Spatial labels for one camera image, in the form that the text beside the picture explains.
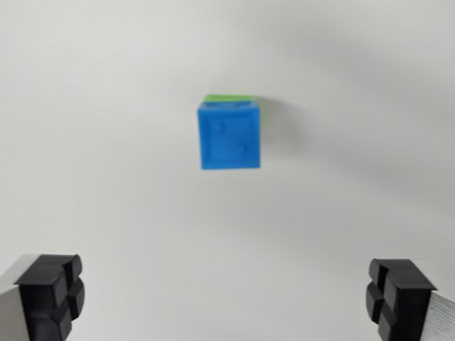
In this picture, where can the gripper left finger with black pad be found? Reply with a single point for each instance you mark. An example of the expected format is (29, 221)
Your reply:
(39, 302)

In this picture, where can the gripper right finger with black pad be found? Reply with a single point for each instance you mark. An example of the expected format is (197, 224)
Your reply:
(409, 302)

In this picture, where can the blue cube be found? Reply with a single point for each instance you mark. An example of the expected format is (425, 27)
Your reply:
(229, 136)

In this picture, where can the green cube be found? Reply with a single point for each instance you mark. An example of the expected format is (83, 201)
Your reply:
(227, 97)

